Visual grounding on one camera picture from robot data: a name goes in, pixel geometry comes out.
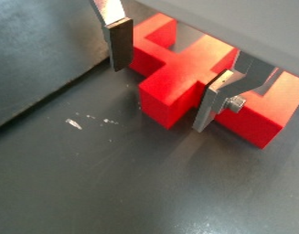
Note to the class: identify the red interlocking block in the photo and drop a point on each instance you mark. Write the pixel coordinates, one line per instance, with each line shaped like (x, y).
(176, 77)

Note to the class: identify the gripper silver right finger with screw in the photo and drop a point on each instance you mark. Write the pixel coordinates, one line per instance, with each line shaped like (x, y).
(247, 75)

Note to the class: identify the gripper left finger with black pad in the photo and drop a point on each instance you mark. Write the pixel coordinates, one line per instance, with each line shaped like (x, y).
(117, 30)

